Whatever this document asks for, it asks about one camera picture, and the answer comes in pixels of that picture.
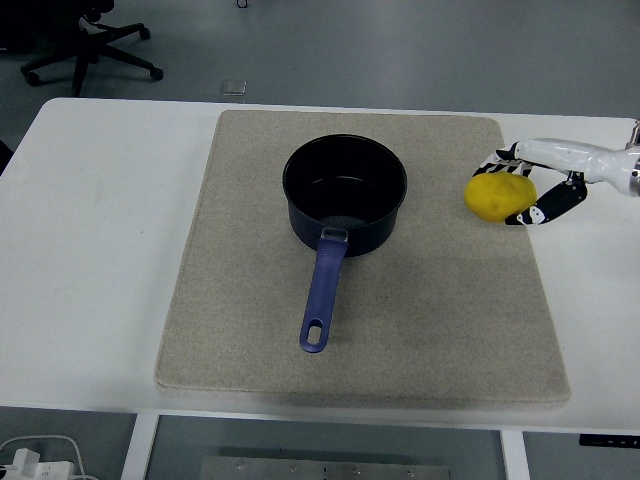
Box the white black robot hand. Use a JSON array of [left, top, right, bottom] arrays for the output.
[[472, 137, 636, 227]]

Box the yellow potato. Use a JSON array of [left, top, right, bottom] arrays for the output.
[[463, 172, 537, 224]]

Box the beige fabric mat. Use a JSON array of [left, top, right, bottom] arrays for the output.
[[153, 109, 572, 404]]

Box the black table control panel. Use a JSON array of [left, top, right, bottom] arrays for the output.
[[579, 434, 640, 448]]

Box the white table leg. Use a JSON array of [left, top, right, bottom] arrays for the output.
[[121, 413, 160, 480], [499, 429, 531, 480]]

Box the grey metal plate with screws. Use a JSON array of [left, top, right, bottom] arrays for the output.
[[200, 455, 452, 480]]

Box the black office chair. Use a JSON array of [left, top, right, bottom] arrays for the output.
[[0, 0, 165, 99]]

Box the white power strip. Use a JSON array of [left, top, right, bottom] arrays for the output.
[[0, 448, 76, 480]]

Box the blue pot with handle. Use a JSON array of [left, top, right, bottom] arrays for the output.
[[281, 132, 409, 355]]

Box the white power cable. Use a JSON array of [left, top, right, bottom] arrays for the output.
[[0, 434, 94, 480]]

